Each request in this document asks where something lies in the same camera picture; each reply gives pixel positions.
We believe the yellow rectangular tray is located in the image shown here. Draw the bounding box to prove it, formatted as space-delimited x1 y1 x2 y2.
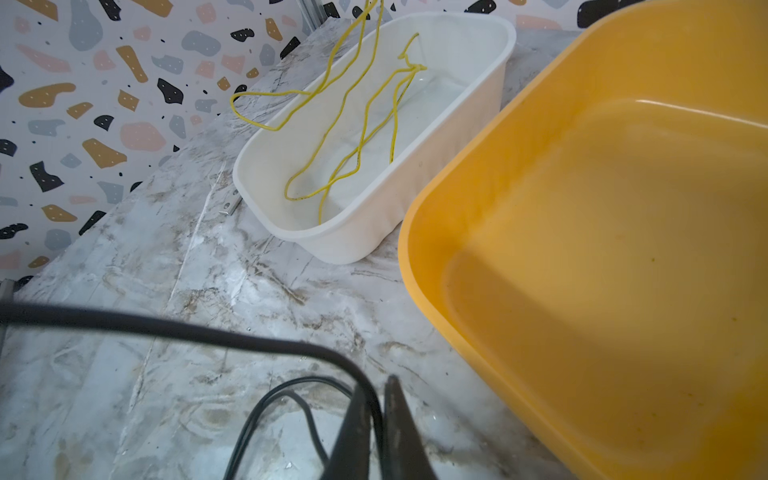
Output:
398 1 767 479

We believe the yellow cable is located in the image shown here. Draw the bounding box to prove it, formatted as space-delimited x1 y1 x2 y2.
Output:
229 0 428 224

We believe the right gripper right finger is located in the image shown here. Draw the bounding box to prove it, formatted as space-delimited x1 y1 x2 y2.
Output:
383 375 437 480

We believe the white rectangular tray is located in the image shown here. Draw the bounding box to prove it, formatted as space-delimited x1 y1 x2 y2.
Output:
233 12 517 265

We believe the perforated metal plate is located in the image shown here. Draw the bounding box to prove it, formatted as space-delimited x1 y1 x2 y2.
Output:
220 191 242 216

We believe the black cable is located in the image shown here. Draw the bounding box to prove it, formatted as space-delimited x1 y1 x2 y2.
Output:
0 299 385 480

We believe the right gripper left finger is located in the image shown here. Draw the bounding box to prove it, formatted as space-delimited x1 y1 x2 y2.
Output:
321 386 371 480

